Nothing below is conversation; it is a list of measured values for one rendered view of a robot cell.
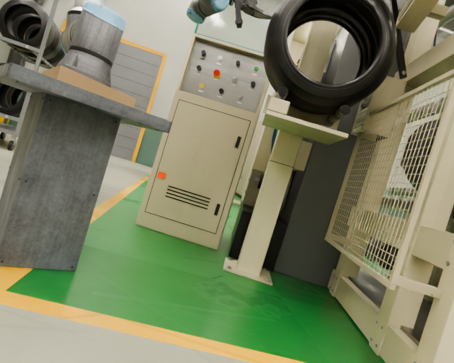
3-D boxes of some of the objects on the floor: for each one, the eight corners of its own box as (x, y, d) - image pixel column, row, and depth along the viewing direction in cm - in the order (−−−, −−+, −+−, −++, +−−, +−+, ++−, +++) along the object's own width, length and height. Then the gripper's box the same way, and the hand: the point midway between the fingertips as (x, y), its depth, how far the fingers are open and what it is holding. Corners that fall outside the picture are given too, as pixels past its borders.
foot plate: (225, 258, 222) (226, 255, 222) (268, 272, 221) (269, 269, 221) (223, 269, 195) (223, 266, 195) (272, 285, 194) (273, 281, 194)
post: (235, 264, 215) (368, -163, 209) (258, 271, 214) (392, -156, 208) (235, 270, 202) (377, -185, 196) (259, 278, 201) (402, -179, 195)
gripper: (236, -18, 171) (279, 0, 170) (236, -9, 180) (277, 9, 179) (228, -1, 171) (271, 18, 170) (229, 8, 180) (269, 26, 179)
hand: (269, 18), depth 175 cm, fingers closed
